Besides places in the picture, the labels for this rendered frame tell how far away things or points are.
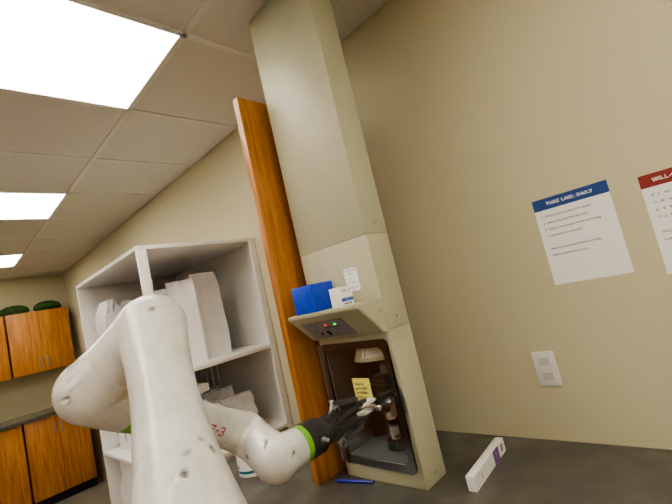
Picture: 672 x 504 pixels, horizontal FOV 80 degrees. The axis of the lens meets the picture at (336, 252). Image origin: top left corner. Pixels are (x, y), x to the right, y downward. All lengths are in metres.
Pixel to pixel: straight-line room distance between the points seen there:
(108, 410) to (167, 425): 0.30
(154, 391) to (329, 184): 0.90
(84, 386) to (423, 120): 1.37
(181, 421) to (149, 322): 0.23
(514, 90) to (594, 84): 0.23
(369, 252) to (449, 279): 0.45
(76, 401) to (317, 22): 1.25
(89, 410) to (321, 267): 0.81
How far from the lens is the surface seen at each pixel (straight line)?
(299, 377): 1.46
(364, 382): 1.34
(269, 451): 1.05
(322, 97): 1.41
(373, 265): 1.24
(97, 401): 0.86
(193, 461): 0.55
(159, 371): 0.67
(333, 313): 1.22
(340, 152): 1.32
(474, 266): 1.54
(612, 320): 1.45
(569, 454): 1.49
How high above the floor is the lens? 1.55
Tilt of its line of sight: 6 degrees up
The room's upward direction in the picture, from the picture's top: 13 degrees counter-clockwise
